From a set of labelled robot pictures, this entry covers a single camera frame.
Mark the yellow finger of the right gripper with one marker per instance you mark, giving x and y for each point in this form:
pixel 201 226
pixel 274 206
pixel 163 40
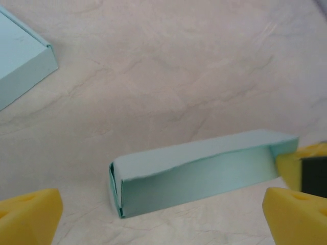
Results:
pixel 291 171
pixel 315 150

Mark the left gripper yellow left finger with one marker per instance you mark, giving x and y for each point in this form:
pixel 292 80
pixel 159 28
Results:
pixel 28 219

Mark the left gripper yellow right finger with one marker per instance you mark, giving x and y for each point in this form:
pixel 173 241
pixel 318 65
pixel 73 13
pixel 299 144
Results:
pixel 299 219

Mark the light blue paper box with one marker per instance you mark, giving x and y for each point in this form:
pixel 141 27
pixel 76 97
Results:
pixel 194 178
pixel 20 61

